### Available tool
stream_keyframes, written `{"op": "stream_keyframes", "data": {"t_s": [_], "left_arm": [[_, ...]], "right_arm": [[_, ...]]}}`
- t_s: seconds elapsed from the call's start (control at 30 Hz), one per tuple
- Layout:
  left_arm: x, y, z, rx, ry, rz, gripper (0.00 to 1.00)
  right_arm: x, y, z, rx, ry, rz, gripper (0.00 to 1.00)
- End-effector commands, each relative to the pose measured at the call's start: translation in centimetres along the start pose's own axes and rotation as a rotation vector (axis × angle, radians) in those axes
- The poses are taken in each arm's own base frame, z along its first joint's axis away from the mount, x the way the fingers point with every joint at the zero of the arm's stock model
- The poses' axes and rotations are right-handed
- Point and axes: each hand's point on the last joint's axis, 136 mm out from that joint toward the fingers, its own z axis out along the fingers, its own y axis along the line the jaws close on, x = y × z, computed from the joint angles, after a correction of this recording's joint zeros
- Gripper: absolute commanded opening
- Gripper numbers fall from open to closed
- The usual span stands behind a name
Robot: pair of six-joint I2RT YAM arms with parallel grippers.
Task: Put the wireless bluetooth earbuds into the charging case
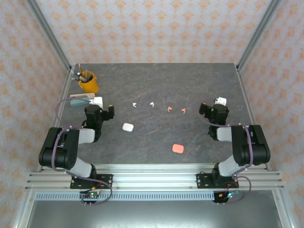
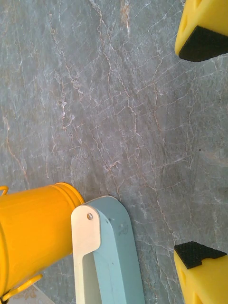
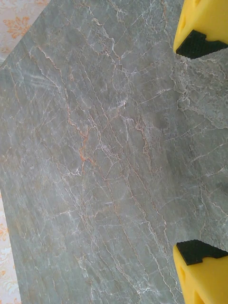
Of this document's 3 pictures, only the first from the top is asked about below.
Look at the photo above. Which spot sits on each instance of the white earbud charging case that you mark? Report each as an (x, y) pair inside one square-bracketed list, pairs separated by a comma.
[(127, 127)]

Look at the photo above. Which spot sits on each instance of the pink earbud charging case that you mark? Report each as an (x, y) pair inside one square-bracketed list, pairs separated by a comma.
[(178, 148)]

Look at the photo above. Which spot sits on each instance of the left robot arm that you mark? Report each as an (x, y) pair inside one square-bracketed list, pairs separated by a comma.
[(69, 156)]

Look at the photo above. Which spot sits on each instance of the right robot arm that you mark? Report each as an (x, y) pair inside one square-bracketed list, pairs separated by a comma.
[(240, 147)]

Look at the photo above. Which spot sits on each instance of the blue and cream stapler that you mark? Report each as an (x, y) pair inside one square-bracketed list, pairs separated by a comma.
[(80, 102)]

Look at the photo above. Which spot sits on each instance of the yellow pen cup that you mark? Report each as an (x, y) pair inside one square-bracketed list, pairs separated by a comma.
[(90, 86)]

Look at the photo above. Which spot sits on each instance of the white and black marker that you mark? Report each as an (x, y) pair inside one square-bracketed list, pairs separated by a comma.
[(82, 77)]

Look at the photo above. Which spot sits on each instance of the wooden ruler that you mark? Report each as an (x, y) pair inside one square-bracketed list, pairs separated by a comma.
[(86, 74)]

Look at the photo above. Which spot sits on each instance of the blue pen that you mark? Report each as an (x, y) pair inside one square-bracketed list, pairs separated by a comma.
[(75, 74)]

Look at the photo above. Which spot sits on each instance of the brown pencil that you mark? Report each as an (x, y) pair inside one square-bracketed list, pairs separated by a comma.
[(80, 69)]

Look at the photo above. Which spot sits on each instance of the grey metal shelf panel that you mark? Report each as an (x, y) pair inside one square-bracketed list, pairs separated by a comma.
[(152, 213)]

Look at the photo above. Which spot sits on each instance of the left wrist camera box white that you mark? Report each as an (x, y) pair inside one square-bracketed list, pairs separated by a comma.
[(97, 101)]

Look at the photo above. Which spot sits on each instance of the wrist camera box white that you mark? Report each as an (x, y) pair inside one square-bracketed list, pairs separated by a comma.
[(97, 101), (221, 101)]

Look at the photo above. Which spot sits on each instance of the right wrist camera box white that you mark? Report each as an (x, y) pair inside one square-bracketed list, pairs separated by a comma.
[(221, 101)]

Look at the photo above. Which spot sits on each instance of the aluminium table side rail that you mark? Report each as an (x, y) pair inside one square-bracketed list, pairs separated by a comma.
[(67, 83), (244, 95)]

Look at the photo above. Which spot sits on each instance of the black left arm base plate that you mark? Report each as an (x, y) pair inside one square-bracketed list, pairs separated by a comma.
[(107, 180)]

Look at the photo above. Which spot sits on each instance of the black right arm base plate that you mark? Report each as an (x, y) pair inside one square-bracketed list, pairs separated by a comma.
[(202, 180)]

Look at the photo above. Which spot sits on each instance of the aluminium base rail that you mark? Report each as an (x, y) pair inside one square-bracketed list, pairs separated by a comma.
[(154, 180)]

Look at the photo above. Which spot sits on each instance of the aluminium frame post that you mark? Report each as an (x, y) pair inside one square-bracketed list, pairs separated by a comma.
[(259, 33), (47, 31)]

